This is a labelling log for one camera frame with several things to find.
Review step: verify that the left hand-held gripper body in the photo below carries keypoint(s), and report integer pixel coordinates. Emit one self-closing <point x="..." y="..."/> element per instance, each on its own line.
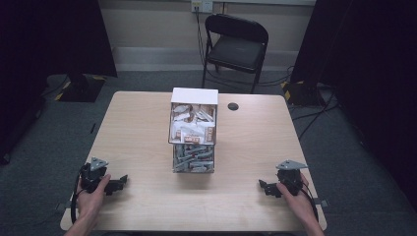
<point x="92" y="175"/>

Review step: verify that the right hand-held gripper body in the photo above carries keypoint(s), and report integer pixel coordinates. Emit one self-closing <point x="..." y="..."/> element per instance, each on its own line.
<point x="290" y="177"/>

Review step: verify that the person's right hand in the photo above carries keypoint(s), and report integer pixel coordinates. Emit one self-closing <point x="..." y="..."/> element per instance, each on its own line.
<point x="299" y="205"/>

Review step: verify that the person's left hand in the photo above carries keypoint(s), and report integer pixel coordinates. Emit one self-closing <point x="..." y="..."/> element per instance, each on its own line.
<point x="89" y="205"/>

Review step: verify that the small black strip on floor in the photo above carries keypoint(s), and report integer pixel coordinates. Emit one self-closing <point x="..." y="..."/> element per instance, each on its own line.
<point x="93" y="128"/>

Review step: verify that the pile of grey packets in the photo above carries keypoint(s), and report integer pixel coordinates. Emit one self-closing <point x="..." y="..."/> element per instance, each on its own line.
<point x="193" y="159"/>

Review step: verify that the clear drawer with grey packets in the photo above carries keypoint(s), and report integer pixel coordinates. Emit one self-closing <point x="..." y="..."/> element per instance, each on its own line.
<point x="193" y="159"/>

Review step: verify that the black stand base striped tape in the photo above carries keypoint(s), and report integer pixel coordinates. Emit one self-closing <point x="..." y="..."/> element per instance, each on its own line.
<point x="80" y="88"/>
<point x="300" y="93"/>

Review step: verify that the pile of white brown packets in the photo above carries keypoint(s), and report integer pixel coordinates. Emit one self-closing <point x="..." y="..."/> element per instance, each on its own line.
<point x="193" y="126"/>

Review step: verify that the black curtain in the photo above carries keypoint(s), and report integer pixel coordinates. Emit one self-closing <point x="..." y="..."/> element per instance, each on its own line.
<point x="370" y="72"/>
<point x="39" y="59"/>

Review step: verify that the black folding chair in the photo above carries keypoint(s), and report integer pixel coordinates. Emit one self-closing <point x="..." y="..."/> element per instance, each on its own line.
<point x="237" y="49"/>

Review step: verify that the grey table edge bracket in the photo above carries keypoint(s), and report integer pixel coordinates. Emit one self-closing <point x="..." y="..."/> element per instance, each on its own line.
<point x="323" y="202"/>
<point x="60" y="206"/>

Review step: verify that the white wall socket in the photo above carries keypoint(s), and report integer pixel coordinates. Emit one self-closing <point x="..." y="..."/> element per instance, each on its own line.
<point x="202" y="5"/>

